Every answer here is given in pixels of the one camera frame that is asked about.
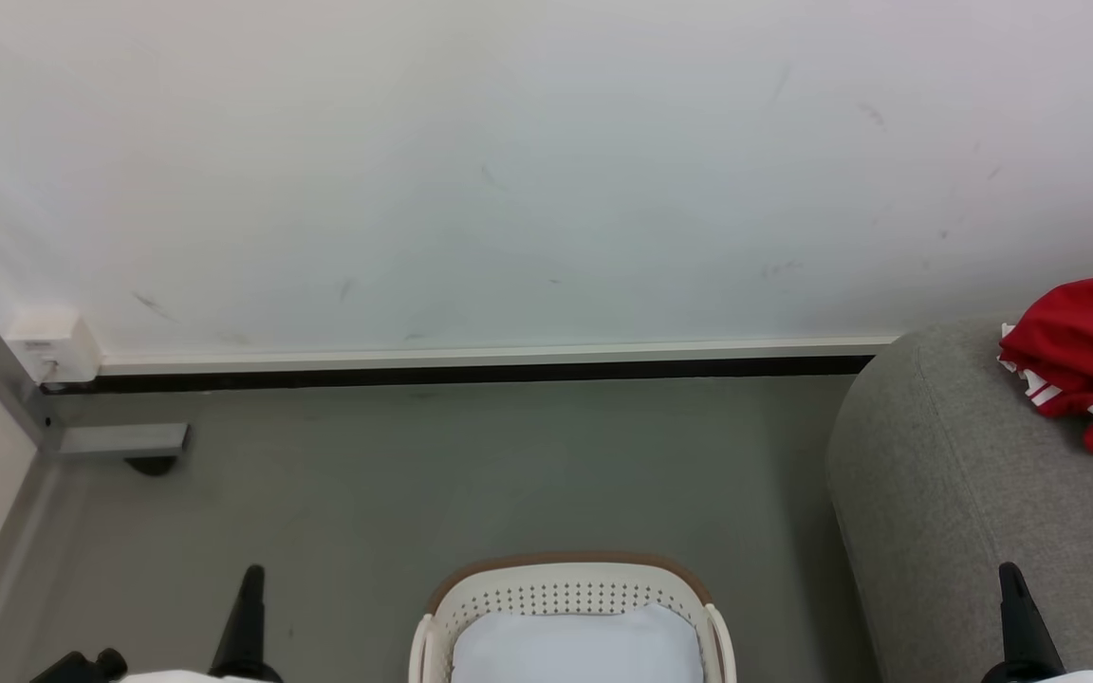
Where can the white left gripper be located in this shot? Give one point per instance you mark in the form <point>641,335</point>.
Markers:
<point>176,677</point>

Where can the red sports jersey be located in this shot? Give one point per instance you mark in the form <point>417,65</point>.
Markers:
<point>1087,351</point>

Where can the white laundry basket brown rim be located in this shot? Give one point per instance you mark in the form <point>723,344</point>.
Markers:
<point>565,593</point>

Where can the pale blue clothing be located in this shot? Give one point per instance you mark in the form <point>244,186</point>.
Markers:
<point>575,650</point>

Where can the grey fabric sofa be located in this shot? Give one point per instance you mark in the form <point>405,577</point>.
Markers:
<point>945,493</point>

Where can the grey metal partition foot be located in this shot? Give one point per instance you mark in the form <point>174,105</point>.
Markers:
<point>124,439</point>

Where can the white and black baseboard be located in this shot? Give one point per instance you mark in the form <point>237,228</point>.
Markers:
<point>461,365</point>

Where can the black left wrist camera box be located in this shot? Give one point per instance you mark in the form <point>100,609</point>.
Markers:
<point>82,668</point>

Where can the white wall socket box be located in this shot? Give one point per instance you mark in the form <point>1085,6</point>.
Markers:
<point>53,349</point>

